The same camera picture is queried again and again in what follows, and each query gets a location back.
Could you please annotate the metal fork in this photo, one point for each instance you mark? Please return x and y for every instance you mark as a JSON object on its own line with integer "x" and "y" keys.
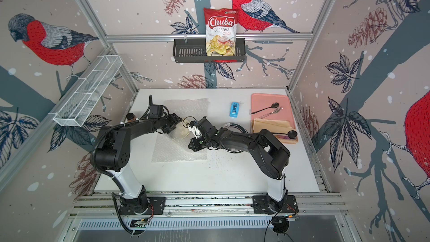
{"x": 277, "y": 110}

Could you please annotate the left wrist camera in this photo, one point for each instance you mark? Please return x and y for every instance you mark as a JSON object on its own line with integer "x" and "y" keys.
{"x": 155, "y": 111}

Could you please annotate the black wire shelf basket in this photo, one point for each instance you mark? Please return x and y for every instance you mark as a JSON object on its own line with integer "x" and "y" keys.
{"x": 194, "y": 51}

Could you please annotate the white mesh wall basket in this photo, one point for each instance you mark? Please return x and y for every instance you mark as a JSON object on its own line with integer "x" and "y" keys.
{"x": 90, "y": 89}

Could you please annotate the orange spice jar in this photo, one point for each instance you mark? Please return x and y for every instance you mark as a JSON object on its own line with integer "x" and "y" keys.
{"x": 130, "y": 117}

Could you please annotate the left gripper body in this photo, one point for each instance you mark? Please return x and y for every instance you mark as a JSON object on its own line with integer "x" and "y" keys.
{"x": 168, "y": 124}

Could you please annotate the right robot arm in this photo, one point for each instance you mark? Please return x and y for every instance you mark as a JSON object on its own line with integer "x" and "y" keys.
{"x": 270, "y": 155}

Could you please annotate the black spoon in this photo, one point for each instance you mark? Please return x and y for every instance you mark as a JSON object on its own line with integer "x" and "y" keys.
{"x": 273, "y": 106}

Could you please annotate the blue tape dispenser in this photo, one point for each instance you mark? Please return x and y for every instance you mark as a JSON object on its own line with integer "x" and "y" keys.
{"x": 234, "y": 109}

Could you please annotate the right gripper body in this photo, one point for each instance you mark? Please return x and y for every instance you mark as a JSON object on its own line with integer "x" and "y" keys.
{"x": 200, "y": 143}

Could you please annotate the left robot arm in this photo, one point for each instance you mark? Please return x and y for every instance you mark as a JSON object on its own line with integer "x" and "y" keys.
{"x": 112, "y": 152}

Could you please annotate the wooden cutting board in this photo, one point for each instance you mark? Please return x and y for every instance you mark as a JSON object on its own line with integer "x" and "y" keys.
{"x": 274, "y": 126}

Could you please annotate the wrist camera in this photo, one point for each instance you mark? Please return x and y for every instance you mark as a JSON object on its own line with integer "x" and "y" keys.
{"x": 155, "y": 111}
{"x": 192, "y": 127}

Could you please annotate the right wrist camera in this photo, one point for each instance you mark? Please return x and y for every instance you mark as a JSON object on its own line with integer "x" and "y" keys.
{"x": 192, "y": 127}

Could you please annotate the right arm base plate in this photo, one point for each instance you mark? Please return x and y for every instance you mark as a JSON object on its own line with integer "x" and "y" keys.
{"x": 266, "y": 205}

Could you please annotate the bubble wrap sheet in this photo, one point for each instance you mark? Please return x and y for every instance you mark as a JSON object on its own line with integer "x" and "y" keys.
{"x": 173, "y": 147}

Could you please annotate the dark rimmed plate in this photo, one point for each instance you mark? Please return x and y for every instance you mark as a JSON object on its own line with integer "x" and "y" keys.
{"x": 234, "y": 128}

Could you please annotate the black ladle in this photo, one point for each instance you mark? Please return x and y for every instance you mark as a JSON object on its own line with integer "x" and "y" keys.
{"x": 291, "y": 135}

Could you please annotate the cream dinner plate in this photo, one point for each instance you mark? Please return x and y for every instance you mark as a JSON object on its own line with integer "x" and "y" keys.
{"x": 181, "y": 131}

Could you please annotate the pink tray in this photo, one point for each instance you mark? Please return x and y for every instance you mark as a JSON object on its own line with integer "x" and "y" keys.
{"x": 260, "y": 101}

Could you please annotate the Chuba cassava chips bag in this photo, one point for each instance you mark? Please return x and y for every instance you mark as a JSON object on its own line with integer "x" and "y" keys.
{"x": 221, "y": 29}

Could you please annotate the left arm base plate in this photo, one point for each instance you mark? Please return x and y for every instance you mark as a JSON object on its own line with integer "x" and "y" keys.
{"x": 151, "y": 205}

